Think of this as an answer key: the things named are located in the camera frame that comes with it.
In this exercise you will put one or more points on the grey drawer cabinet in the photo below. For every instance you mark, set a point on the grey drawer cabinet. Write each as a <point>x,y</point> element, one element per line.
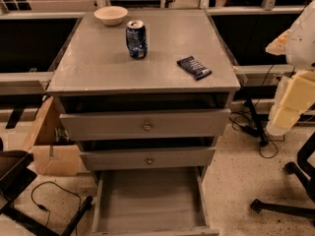
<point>97,74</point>

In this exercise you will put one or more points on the black chair at left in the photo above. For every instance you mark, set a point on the black chair at left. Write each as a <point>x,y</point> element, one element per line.
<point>61,196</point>

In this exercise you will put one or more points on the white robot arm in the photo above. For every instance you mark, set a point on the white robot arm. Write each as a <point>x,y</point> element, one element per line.
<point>297,44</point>

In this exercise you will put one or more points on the dark blue snack bar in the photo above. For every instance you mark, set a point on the dark blue snack bar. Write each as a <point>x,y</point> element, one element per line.
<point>192,66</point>

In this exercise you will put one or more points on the grey middle drawer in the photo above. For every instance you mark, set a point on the grey middle drawer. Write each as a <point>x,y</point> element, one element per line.
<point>147,158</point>

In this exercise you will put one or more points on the grey open bottom drawer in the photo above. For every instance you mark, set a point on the grey open bottom drawer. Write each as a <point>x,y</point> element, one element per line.
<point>151,202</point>

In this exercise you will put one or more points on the grey top drawer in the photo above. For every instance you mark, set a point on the grey top drawer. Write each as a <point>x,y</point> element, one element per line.
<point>145,124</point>

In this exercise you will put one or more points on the cream paper bowl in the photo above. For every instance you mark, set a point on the cream paper bowl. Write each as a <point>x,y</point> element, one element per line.
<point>111,15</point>

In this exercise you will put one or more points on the black desk leg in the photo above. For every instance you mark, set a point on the black desk leg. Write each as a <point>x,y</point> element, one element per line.
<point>259,127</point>

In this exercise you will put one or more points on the blue pepsi can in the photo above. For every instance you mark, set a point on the blue pepsi can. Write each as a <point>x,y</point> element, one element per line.
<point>136,39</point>

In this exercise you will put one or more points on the brown cardboard box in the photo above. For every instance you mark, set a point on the brown cardboard box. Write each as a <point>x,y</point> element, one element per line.
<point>52,155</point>

